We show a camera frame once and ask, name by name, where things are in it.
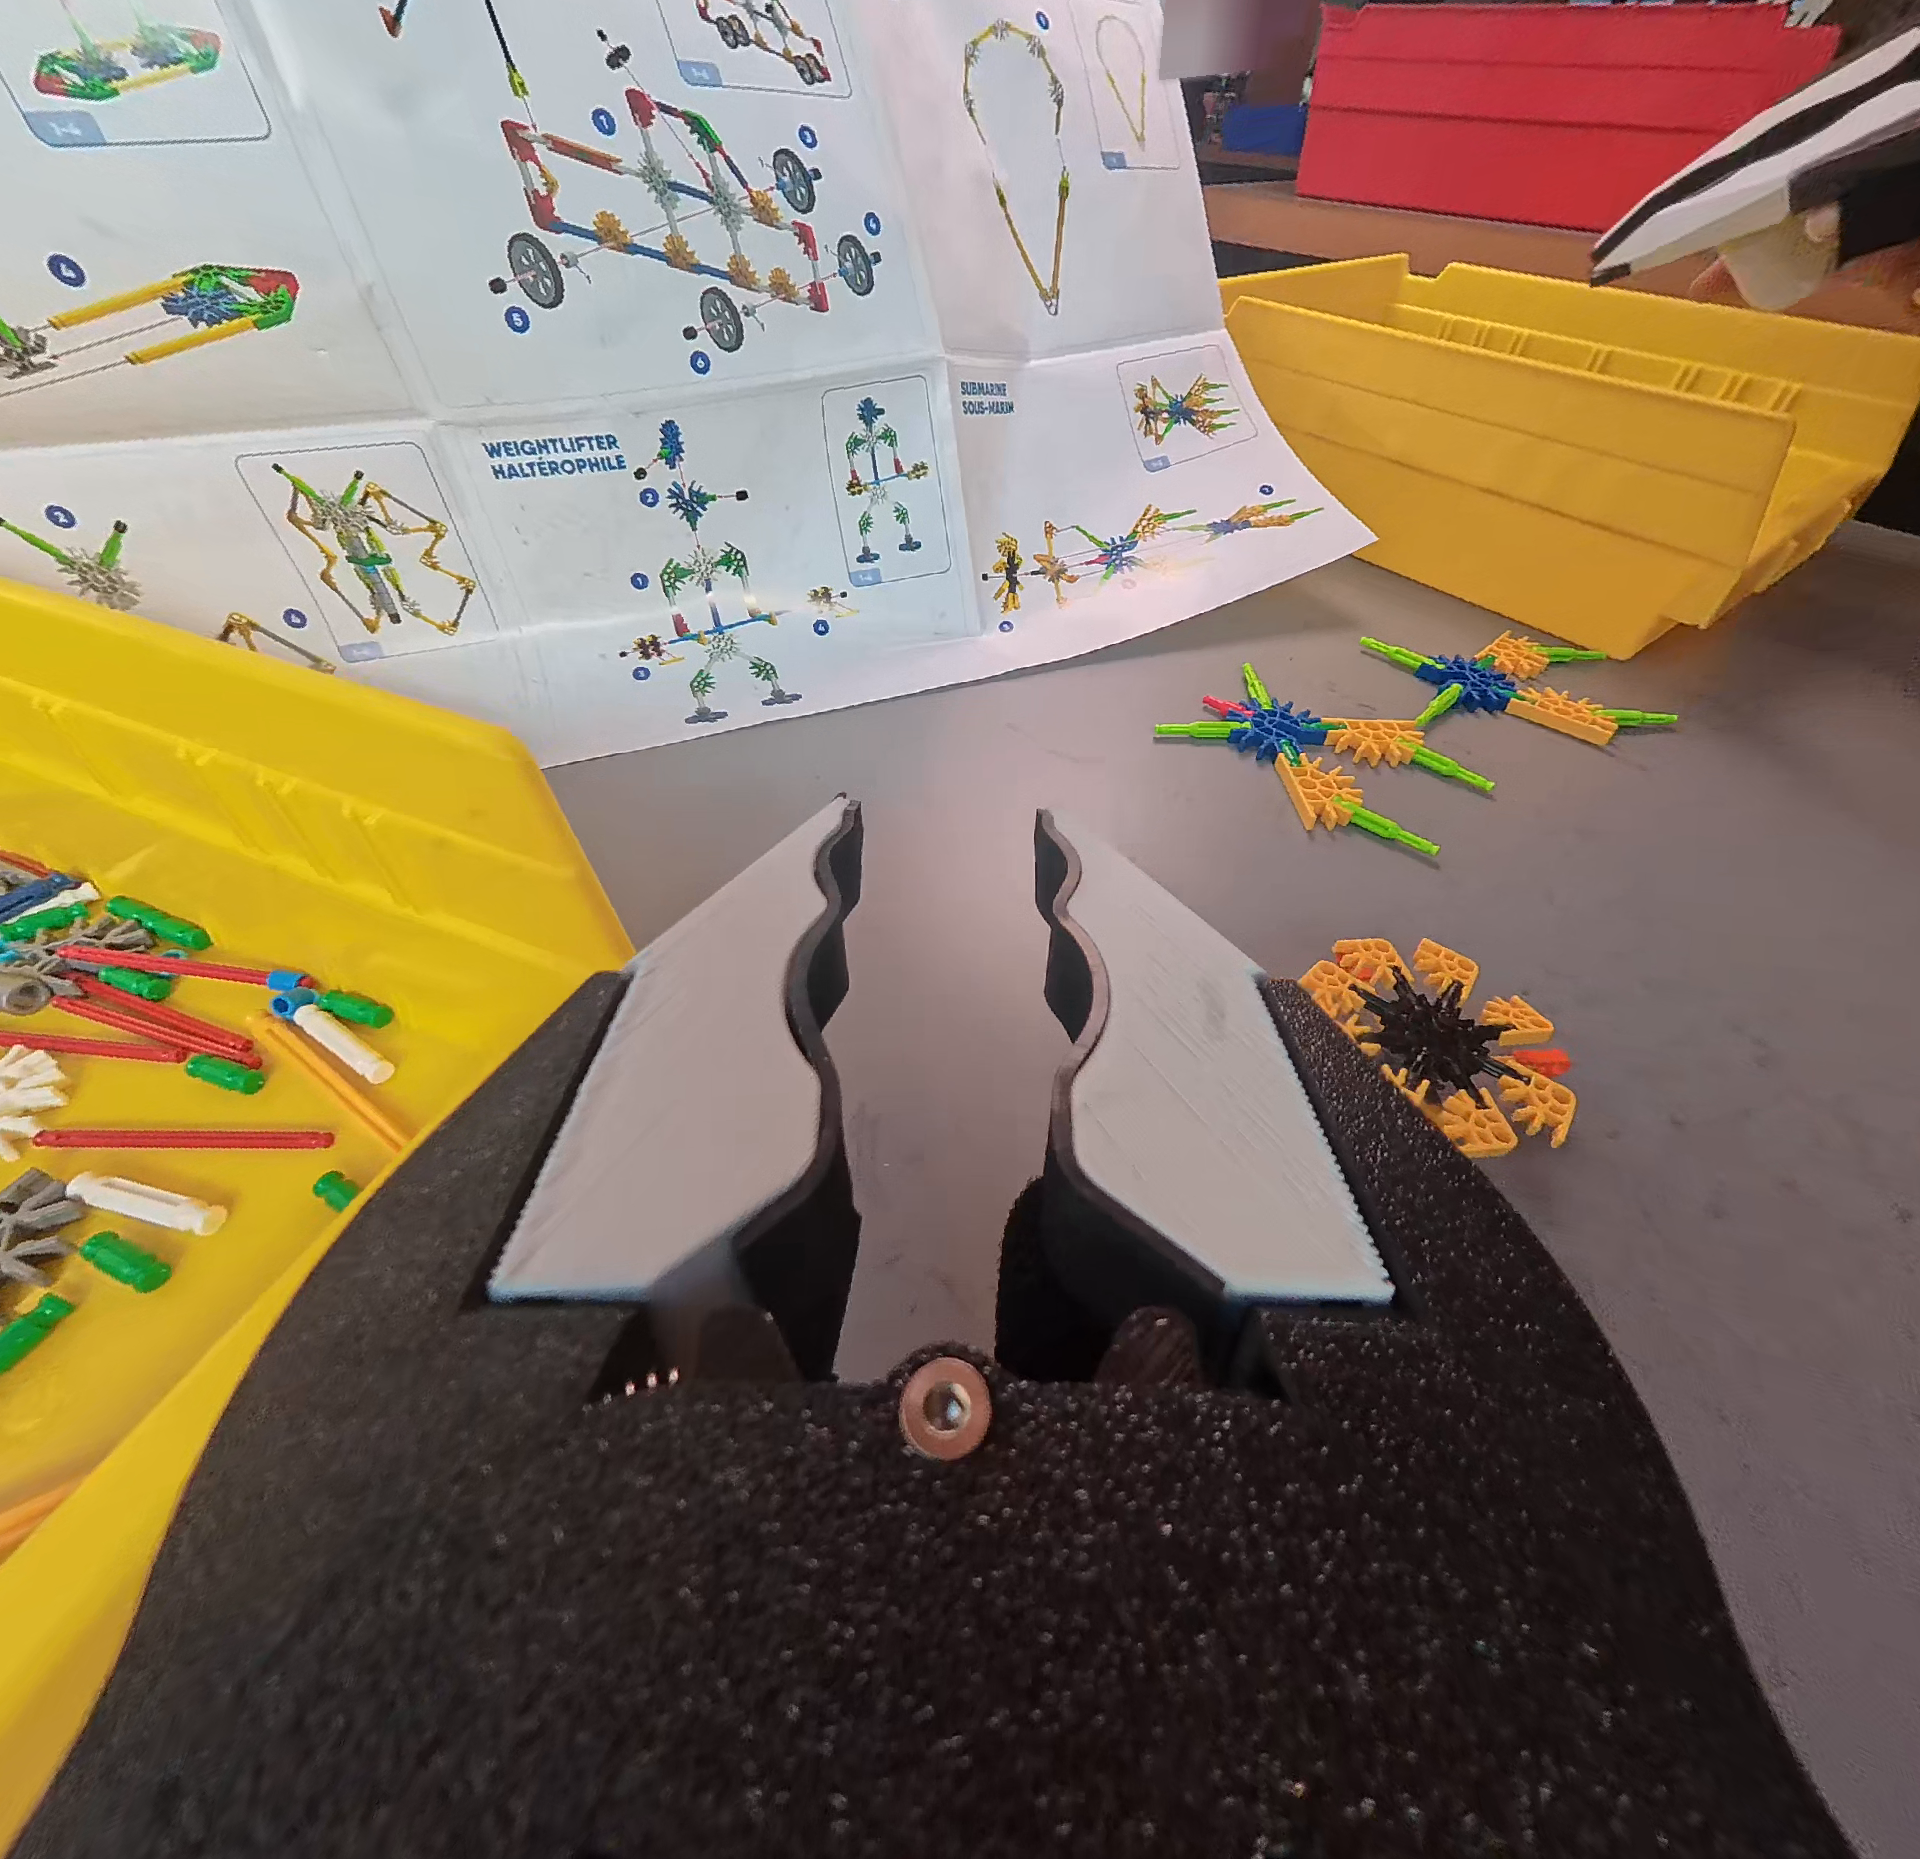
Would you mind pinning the black snowflake connector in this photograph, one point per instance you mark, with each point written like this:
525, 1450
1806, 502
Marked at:
1432, 1043

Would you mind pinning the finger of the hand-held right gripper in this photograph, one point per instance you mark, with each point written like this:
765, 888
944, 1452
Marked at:
1723, 210
1800, 104

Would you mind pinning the white instruction sheet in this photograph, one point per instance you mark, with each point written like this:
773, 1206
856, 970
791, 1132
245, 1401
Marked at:
449, 420

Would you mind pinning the yellow connector piece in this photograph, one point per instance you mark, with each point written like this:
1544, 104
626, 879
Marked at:
1477, 1133
1517, 1017
1327, 989
1536, 1111
1445, 970
1368, 964

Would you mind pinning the red plastic bin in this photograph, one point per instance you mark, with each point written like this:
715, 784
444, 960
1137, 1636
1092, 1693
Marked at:
1499, 121

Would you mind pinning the pile of mixed toy pieces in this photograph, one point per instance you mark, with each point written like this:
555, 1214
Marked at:
149, 974

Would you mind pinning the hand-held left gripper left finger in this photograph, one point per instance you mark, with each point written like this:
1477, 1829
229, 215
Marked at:
673, 1139

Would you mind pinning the yellow plastic bin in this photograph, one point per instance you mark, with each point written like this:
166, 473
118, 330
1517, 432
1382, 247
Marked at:
299, 777
1499, 452

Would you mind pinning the blue yellow green toy assembly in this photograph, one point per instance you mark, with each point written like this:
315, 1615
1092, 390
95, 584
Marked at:
1277, 727

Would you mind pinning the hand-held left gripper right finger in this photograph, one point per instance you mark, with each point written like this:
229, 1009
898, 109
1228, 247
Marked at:
1217, 1139

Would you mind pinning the orange grey toy assembly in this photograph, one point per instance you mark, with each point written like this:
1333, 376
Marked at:
1544, 1059

